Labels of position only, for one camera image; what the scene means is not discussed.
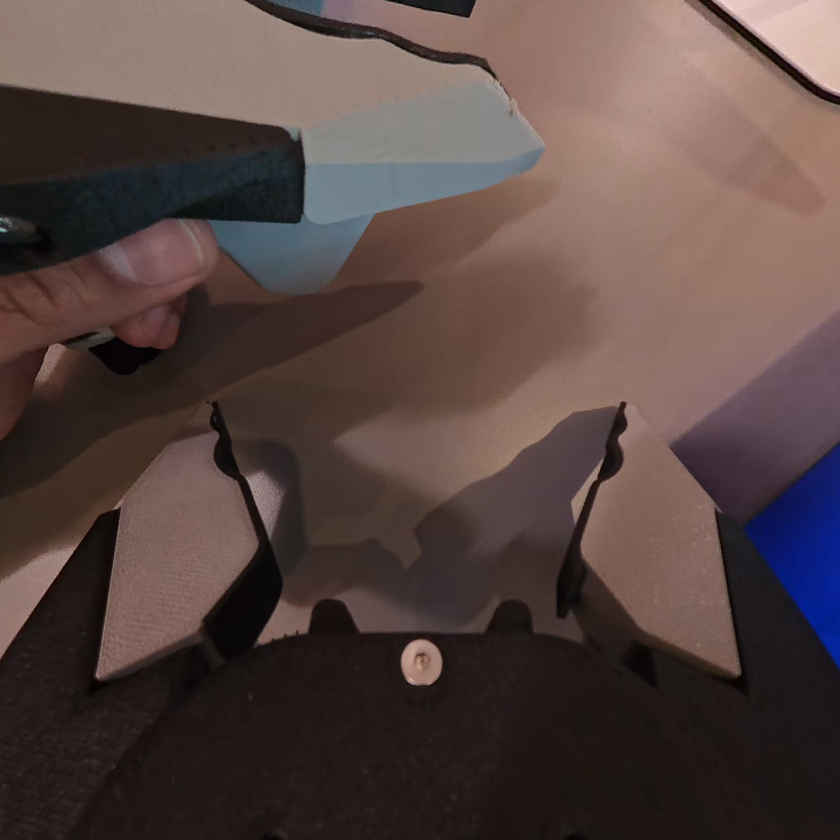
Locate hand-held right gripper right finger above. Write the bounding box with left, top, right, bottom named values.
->
left=556, top=400, right=744, bottom=680

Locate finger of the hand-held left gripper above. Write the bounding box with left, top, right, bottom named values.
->
left=210, top=0, right=547, bottom=294
left=266, top=0, right=477, bottom=19

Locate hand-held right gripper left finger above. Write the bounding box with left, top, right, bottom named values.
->
left=95, top=400, right=284, bottom=682

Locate person's left hand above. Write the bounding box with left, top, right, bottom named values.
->
left=0, top=218, right=221, bottom=442

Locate blue plastic bin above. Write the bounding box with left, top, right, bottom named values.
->
left=745, top=441, right=840, bottom=632

